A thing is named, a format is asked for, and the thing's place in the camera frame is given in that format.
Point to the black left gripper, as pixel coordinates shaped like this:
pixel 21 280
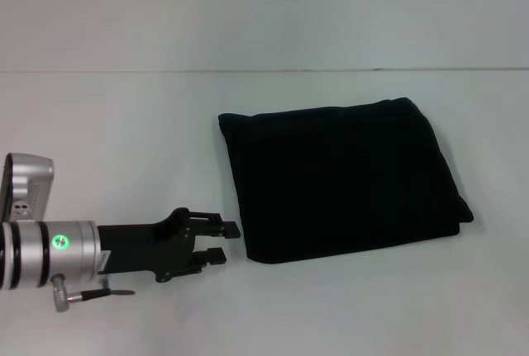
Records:
pixel 144 246

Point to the black shirt with white print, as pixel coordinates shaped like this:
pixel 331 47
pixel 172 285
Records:
pixel 343 182

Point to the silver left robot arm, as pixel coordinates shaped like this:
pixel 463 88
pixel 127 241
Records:
pixel 41 250

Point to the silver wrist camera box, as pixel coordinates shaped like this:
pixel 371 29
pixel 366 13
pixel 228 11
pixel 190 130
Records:
pixel 29 186

